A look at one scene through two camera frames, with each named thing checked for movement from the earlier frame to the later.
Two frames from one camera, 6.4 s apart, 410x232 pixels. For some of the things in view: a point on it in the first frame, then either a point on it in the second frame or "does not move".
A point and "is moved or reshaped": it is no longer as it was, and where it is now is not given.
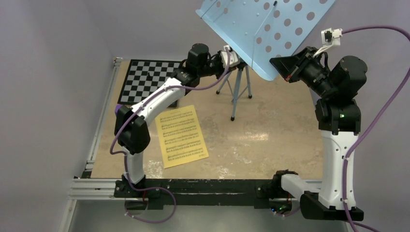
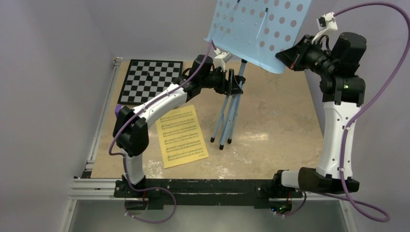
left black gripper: (222, 70) → (226, 86)
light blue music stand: (259, 30) is moved or reshaped
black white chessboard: (144, 77) does not move
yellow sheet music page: (181, 137) does not move
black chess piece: (149, 78) does not move
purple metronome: (117, 108) does not move
